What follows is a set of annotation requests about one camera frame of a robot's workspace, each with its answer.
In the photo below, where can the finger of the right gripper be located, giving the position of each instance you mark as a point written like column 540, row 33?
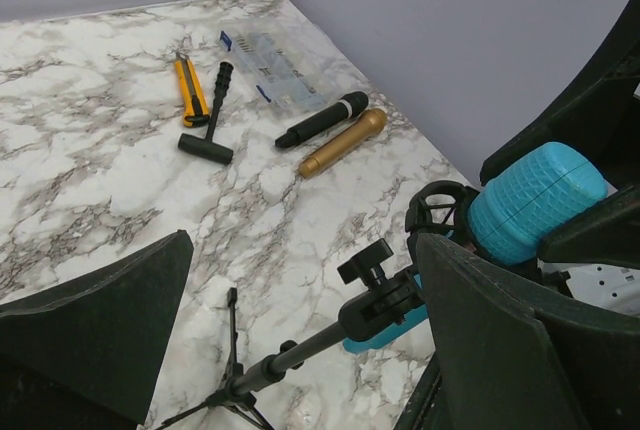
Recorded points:
column 597, row 114
column 606, row 233

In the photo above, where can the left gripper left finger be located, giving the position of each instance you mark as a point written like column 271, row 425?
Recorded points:
column 89, row 351

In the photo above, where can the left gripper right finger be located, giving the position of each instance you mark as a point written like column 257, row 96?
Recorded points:
column 516, row 355

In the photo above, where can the blue microphone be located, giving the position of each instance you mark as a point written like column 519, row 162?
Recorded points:
column 507, row 221

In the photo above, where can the black tripod mic stand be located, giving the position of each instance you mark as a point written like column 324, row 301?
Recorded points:
column 385, row 302

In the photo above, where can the gold microphone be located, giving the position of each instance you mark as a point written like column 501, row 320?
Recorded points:
column 370, row 123

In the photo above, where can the black microphone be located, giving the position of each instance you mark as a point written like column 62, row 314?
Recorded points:
column 349, row 106

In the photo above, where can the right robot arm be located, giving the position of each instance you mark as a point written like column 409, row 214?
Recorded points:
column 606, row 286

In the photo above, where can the yellow utility knife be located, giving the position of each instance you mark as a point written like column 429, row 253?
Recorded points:
column 196, row 112

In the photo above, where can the clear plastic screw box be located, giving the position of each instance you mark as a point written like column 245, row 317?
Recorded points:
column 280, row 67

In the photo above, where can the black T-handle tool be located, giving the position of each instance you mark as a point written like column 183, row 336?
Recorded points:
column 205, row 147

